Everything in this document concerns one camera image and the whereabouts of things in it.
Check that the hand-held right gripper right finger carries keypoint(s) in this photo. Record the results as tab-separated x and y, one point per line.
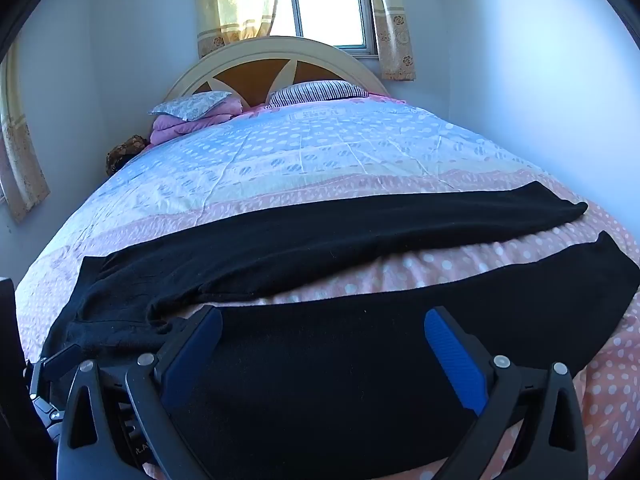
455	360

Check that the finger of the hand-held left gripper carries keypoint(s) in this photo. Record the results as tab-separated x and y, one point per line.
52	357

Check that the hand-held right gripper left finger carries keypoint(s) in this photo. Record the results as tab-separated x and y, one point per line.
195	355

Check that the black pants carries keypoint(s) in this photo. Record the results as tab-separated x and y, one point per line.
350	240

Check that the side window curtain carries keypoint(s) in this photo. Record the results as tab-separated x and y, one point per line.
20	160

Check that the brown floral cushion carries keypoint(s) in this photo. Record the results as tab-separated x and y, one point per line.
122	152

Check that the pink folded blanket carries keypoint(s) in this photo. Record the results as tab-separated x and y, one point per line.
200	122

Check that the polka dot bedsheet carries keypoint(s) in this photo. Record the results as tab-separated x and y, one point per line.
325	150

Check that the grey floral pillow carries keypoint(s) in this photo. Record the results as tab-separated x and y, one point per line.
190	105

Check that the striped pillow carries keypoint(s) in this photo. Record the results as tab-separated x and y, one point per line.
315	91

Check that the cream wooden headboard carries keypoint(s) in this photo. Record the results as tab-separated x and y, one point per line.
250	52

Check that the narrow yellow curtain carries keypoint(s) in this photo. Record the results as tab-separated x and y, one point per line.
395	35

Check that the wide yellow curtain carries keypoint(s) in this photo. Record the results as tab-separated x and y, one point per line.
225	0

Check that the window behind headboard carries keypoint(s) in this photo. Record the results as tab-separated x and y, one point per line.
325	0

